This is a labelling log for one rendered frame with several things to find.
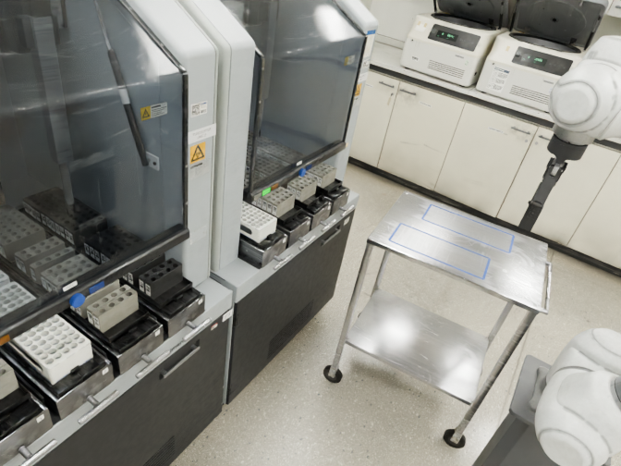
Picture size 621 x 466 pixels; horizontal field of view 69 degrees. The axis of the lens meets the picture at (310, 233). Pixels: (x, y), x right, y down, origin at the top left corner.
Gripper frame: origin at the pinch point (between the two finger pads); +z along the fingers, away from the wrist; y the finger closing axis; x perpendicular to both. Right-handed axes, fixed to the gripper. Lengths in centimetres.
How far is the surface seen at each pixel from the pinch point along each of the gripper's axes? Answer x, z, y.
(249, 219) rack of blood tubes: 76, 34, -12
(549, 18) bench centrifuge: 42, -20, 257
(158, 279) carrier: 74, 32, -53
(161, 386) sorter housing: 66, 64, -60
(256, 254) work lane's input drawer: 69, 42, -17
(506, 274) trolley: -2.5, 38.1, 31.3
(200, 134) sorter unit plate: 75, -4, -37
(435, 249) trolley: 22, 38, 27
